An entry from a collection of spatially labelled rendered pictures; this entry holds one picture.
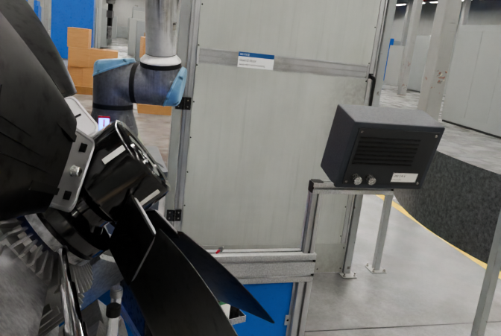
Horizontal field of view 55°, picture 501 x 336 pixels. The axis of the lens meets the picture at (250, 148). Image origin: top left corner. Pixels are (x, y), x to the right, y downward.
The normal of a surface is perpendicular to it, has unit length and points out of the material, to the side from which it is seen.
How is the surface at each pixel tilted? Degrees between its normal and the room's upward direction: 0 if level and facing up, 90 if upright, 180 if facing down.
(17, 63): 78
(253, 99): 90
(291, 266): 90
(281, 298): 90
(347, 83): 90
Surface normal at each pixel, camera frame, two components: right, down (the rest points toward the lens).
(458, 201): -0.93, -0.03
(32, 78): 0.99, -0.04
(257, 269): 0.28, 0.24
